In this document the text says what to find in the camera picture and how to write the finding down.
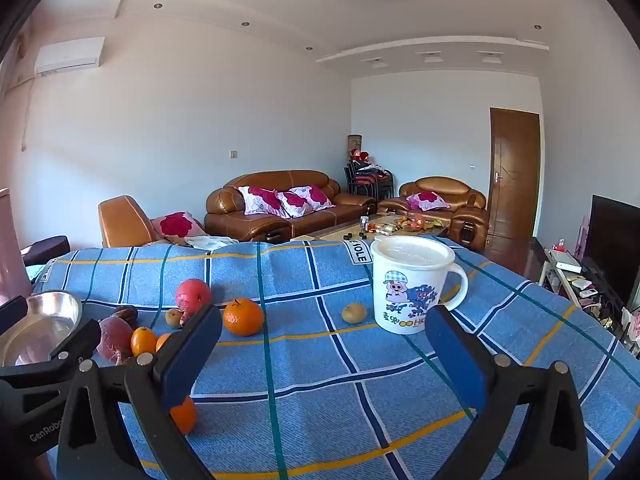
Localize black television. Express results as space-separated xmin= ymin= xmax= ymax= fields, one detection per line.
xmin=582 ymin=194 xmax=640 ymax=311

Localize brown leather three-seat sofa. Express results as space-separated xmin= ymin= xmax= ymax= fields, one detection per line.
xmin=204 ymin=170 xmax=378 ymax=245

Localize white wall air conditioner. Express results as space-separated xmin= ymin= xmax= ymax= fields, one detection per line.
xmin=34 ymin=36 xmax=106 ymax=77

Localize orange leather armchair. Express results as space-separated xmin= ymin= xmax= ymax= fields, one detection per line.
xmin=97 ymin=195 xmax=206 ymax=249

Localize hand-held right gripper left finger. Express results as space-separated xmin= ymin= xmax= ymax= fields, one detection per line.
xmin=56 ymin=302 xmax=223 ymax=480

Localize red floral pillow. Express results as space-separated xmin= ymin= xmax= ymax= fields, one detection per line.
xmin=290 ymin=185 xmax=335 ymax=212
xmin=150 ymin=211 xmax=207 ymax=240
xmin=406 ymin=191 xmax=449 ymax=212
xmin=237 ymin=186 xmax=291 ymax=219
xmin=276 ymin=189 xmax=313 ymax=218

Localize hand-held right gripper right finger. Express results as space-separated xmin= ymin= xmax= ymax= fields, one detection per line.
xmin=424 ymin=305 xmax=586 ymax=480

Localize brown wooden door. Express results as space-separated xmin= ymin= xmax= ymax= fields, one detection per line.
xmin=486 ymin=107 xmax=542 ymax=241

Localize pile of snacks and fruit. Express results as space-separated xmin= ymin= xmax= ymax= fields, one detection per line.
xmin=370 ymin=215 xmax=442 ymax=235

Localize brown leather armchair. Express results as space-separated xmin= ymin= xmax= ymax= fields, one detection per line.
xmin=377 ymin=176 xmax=491 ymax=253

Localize dark red sweet potato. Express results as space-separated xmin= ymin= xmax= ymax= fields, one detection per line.
xmin=97 ymin=316 xmax=135 ymax=366

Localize pink electric kettle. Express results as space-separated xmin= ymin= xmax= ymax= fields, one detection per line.
xmin=0 ymin=187 xmax=33 ymax=306

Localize blue plaid cloth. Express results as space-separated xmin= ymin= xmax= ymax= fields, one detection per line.
xmin=30 ymin=237 xmax=640 ymax=480

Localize white cartoon print mug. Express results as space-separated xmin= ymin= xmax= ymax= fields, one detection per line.
xmin=369 ymin=236 xmax=469 ymax=335

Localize white cloth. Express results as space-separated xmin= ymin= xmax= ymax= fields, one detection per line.
xmin=187 ymin=235 xmax=241 ymax=252

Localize air conditioner hose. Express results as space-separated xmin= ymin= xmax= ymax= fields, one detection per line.
xmin=19 ymin=76 xmax=38 ymax=152

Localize dark brown bench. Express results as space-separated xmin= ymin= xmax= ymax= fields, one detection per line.
xmin=20 ymin=236 xmax=71 ymax=267

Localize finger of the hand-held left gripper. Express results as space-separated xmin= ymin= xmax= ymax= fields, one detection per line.
xmin=0 ymin=319 xmax=102 ymax=386
xmin=0 ymin=296 xmax=29 ymax=335

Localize wooden coffee table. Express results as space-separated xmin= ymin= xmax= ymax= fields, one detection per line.
xmin=290 ymin=212 xmax=451 ymax=243

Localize white television stand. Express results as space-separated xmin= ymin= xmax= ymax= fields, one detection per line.
xmin=540 ymin=247 xmax=626 ymax=331

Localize stainless steel bowl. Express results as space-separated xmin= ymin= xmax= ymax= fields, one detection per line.
xmin=0 ymin=290 xmax=83 ymax=367

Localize stacked black chairs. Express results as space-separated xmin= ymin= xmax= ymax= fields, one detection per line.
xmin=344 ymin=160 xmax=395 ymax=200

